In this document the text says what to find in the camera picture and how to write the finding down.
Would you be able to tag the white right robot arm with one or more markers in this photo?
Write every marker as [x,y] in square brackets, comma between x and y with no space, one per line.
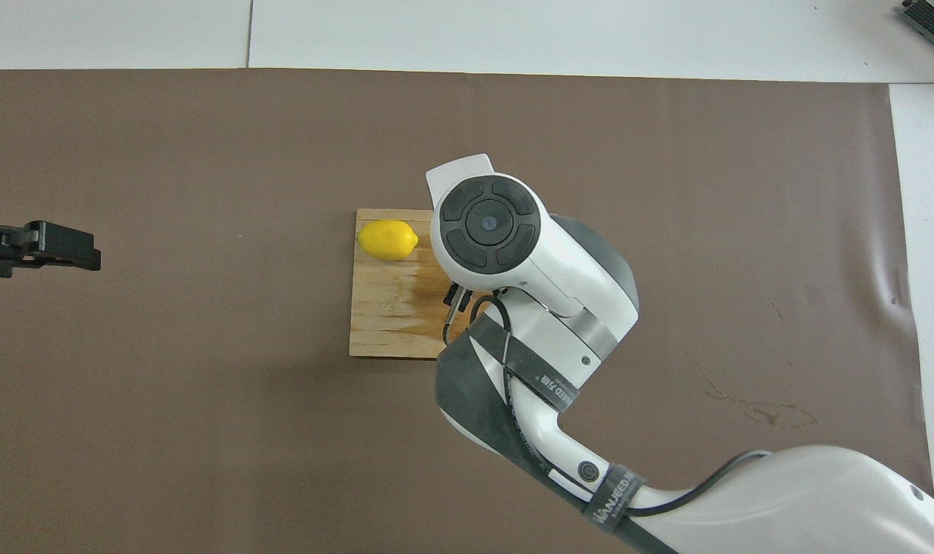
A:
[486,223]

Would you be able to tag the brown paper table mat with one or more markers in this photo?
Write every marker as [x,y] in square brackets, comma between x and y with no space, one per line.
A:
[205,423]

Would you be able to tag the yellow lemon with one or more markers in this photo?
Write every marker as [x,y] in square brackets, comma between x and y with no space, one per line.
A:
[388,240]

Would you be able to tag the wooden cutting board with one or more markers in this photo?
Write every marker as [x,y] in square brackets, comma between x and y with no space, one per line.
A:
[390,308]

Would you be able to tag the grey ribbed device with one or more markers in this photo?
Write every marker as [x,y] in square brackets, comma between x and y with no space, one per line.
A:
[932,19]

